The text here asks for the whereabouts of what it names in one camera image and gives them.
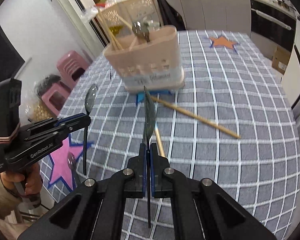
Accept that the bag of black items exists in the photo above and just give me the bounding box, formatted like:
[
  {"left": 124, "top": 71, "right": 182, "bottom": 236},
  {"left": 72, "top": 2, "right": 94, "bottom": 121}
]
[{"left": 35, "top": 74, "right": 62, "bottom": 95}]

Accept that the small pink stool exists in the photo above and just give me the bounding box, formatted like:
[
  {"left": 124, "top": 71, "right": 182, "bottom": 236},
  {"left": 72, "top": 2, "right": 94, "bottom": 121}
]
[{"left": 41, "top": 82, "right": 72, "bottom": 117}]

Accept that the wooden chopstick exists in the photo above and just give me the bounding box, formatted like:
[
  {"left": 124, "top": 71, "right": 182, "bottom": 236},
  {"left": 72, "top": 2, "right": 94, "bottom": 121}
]
[
  {"left": 100, "top": 12, "right": 125, "bottom": 50},
  {"left": 96, "top": 14, "right": 119, "bottom": 50},
  {"left": 151, "top": 96, "right": 241, "bottom": 139},
  {"left": 154, "top": 127, "right": 166, "bottom": 157}
]

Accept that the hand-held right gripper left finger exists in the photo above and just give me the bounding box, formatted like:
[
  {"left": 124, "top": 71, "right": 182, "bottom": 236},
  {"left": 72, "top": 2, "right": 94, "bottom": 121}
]
[{"left": 16, "top": 143, "right": 148, "bottom": 240}]

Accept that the grey checked star tablecloth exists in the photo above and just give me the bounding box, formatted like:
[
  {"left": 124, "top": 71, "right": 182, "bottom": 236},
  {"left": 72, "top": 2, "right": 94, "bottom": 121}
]
[{"left": 39, "top": 29, "right": 300, "bottom": 240}]

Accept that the cardboard box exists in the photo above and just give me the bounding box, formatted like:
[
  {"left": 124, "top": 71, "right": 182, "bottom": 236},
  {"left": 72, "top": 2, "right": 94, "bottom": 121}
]
[{"left": 272, "top": 45, "right": 292, "bottom": 75}]

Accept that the dark jacket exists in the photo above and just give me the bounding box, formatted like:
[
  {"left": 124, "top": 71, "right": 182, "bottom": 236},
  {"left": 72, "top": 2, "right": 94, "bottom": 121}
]
[{"left": 155, "top": 0, "right": 187, "bottom": 32}]

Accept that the bag of yellow balls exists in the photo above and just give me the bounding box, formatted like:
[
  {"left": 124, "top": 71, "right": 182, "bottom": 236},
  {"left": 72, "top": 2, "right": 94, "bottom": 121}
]
[{"left": 27, "top": 100, "right": 53, "bottom": 122}]

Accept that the person's left hand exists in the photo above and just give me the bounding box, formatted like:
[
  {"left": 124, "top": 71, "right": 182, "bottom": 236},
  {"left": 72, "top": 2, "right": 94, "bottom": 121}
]
[{"left": 0, "top": 165, "right": 44, "bottom": 198}]

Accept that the black built-in oven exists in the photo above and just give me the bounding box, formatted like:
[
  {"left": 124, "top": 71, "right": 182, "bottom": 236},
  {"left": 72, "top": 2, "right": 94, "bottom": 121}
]
[{"left": 250, "top": 0, "right": 298, "bottom": 53}]

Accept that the beige plastic utensil holder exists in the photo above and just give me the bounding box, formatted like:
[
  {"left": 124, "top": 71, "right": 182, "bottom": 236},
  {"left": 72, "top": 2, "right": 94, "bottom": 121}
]
[{"left": 102, "top": 25, "right": 185, "bottom": 94}]

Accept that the clear crumpled plastic bag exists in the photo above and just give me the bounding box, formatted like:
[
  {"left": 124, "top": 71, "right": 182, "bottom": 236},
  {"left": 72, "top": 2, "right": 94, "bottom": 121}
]
[{"left": 81, "top": 4, "right": 100, "bottom": 20}]

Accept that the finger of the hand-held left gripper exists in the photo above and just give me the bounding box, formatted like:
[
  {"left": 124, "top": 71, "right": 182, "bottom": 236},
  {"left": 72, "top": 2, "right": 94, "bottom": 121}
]
[
  {"left": 24, "top": 122, "right": 91, "bottom": 144},
  {"left": 27, "top": 114, "right": 91, "bottom": 134}
]

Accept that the tall pink stool stack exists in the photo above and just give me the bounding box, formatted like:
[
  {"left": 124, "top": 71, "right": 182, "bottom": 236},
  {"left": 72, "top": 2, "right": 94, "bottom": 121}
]
[{"left": 57, "top": 50, "right": 90, "bottom": 89}]

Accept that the person's left forearm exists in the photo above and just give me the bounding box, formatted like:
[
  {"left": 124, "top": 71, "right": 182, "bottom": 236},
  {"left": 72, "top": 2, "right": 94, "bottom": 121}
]
[{"left": 0, "top": 174, "right": 25, "bottom": 230}]

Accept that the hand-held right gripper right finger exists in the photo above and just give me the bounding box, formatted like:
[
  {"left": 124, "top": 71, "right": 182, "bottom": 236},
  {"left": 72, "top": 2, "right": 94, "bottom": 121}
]
[{"left": 150, "top": 143, "right": 278, "bottom": 240}]

